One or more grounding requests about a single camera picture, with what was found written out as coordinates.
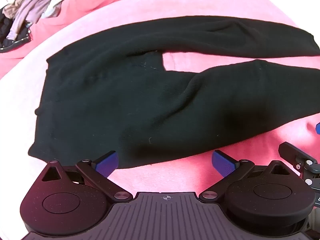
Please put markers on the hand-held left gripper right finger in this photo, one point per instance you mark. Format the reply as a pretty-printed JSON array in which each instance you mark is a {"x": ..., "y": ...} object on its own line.
[{"x": 222, "y": 165}]

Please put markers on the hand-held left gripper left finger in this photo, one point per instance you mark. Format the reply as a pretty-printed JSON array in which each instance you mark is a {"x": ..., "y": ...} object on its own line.
[{"x": 108, "y": 164}]

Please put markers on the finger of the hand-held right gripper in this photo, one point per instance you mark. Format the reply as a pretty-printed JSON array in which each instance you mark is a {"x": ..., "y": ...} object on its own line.
[
  {"x": 291, "y": 152},
  {"x": 318, "y": 128}
]

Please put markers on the black pants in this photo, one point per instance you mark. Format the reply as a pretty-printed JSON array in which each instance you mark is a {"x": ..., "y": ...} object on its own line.
[{"x": 125, "y": 100}]

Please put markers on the pink blanket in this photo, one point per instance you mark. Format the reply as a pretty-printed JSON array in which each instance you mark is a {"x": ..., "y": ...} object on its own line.
[{"x": 190, "y": 172}]

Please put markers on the black studded jacket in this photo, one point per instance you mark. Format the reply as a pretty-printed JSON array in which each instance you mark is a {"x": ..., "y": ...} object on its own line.
[{"x": 12, "y": 36}]

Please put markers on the pile of mauve clothes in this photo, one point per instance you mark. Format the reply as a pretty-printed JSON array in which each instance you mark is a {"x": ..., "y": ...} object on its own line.
[{"x": 35, "y": 7}]

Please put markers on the beige crumpled cloth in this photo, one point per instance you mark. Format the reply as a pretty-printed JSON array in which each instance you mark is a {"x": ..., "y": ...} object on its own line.
[{"x": 15, "y": 6}]

